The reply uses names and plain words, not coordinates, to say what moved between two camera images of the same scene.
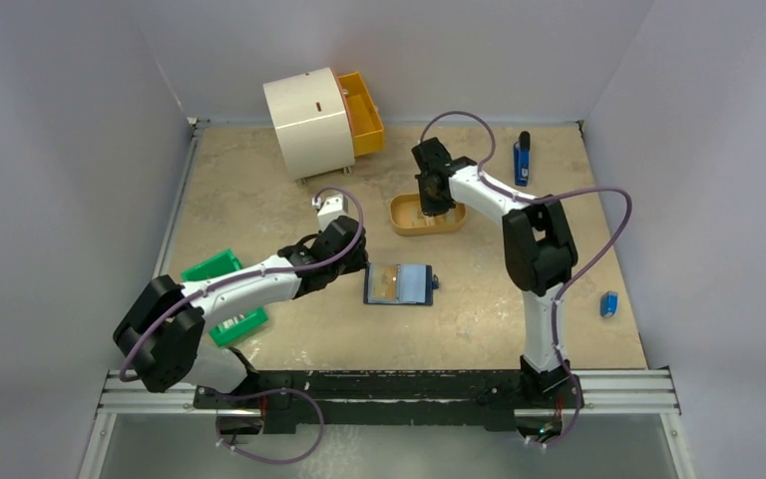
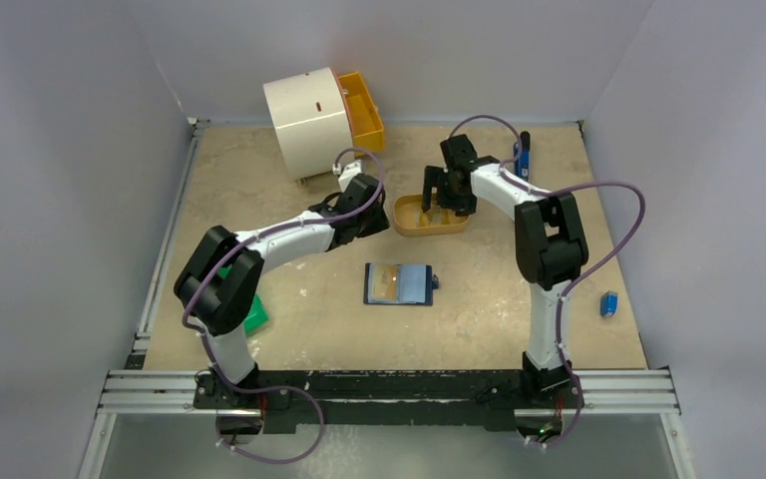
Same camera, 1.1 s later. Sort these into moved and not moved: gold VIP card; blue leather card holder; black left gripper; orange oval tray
Moved: black left gripper
Not moved: gold VIP card; orange oval tray; blue leather card holder
